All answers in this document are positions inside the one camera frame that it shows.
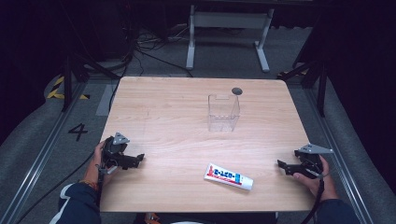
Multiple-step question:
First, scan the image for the clear plastic box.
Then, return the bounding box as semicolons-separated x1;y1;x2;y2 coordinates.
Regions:
207;92;241;133

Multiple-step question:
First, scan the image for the white metal table frame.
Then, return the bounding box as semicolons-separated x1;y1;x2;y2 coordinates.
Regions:
185;4;276;74

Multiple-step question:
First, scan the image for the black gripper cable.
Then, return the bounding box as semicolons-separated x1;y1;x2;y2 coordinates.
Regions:
13;150;106;224
298;160;326;224

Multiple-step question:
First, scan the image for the person's right hand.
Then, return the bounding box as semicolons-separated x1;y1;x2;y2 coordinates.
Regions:
292;154;340;202

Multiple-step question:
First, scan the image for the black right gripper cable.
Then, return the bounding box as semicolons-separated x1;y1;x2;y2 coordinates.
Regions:
298;160;326;224

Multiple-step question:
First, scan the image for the black metal stand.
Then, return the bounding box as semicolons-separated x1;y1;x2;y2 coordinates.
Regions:
276;59;328;119
60;52;120;113

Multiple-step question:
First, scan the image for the orange braided wristband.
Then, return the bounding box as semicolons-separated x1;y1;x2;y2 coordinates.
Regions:
78;179;100;191

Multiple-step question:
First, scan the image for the yellow black floor tape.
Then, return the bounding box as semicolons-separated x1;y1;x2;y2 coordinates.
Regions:
46;76;92;101

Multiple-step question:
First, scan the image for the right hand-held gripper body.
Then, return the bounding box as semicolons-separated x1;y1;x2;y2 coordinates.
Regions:
286;143;334;180

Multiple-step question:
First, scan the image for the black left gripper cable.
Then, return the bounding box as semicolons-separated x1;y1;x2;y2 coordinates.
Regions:
13;150;106;224

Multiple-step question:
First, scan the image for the white toothpaste tube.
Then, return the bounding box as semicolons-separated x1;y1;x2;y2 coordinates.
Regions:
204;162;255;191

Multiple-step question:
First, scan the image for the person's left hand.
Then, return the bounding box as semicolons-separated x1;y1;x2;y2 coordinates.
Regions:
83;140;120;188

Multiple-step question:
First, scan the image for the bundle of black floor cables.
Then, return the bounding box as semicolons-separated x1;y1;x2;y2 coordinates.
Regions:
106;6;194;111

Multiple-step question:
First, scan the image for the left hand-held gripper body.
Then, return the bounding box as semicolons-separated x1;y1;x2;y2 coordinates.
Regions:
101;132;140;175

